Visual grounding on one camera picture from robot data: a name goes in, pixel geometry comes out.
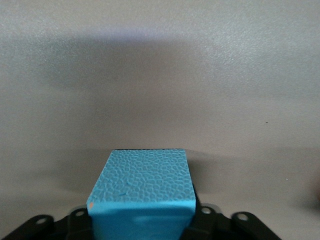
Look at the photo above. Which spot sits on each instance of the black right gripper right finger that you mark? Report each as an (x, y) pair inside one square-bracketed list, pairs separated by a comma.
[(210, 227)]

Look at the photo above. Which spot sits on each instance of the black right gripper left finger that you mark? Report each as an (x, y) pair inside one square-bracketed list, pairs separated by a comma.
[(75, 227)]

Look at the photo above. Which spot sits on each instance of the blue foam block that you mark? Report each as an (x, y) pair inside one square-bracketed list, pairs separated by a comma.
[(142, 180)]

